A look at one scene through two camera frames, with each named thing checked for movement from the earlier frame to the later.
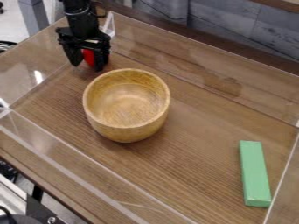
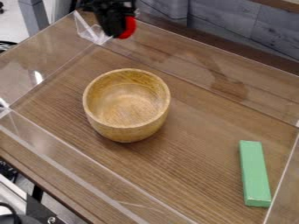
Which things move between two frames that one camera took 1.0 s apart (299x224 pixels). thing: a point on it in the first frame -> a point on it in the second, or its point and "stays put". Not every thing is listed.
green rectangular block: (253, 174) stays put
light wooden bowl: (125, 103) stays put
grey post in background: (33, 14) stays put
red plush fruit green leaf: (88, 55) -> (131, 24)
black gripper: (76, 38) -> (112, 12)
